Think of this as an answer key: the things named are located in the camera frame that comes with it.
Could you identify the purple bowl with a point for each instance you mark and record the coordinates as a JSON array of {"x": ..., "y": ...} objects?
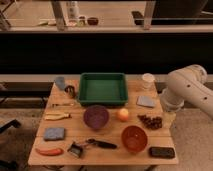
[{"x": 96, "y": 116}]

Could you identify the red bowl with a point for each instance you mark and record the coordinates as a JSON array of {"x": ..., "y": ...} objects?
[{"x": 134, "y": 139}]

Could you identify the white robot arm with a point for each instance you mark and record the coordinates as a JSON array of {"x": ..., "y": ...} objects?
[{"x": 187, "y": 84}]

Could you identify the green plastic tray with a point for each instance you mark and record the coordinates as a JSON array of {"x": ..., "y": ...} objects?
[{"x": 103, "y": 88}]

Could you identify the yellow-red apple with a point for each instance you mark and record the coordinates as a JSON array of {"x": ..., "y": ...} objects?
[{"x": 123, "y": 114}]

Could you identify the dark metal can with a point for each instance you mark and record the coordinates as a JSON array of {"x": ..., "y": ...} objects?
[{"x": 70, "y": 90}]

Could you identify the white paper cup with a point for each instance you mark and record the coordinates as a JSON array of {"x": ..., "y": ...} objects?
[{"x": 147, "y": 80}]

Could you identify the wooden table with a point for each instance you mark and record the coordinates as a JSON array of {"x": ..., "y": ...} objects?
[{"x": 77, "y": 131}]

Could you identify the dark grape bunch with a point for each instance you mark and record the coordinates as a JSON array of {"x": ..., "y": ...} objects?
[{"x": 151, "y": 123}]

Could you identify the yellow banana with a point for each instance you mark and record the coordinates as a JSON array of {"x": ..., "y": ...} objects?
[{"x": 53, "y": 117}]

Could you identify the dark bowl on shelf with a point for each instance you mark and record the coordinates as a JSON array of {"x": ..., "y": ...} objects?
[{"x": 92, "y": 21}]

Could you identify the black binder clip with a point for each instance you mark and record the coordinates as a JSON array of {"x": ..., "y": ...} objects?
[{"x": 75, "y": 150}]

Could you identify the clear bottle on shelf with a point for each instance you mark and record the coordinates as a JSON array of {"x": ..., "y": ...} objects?
[{"x": 72, "y": 12}]

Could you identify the orange carrot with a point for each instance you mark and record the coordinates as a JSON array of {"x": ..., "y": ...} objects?
[{"x": 50, "y": 152}]

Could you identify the black handled peeler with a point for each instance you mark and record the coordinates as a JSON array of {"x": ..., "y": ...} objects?
[{"x": 101, "y": 144}]

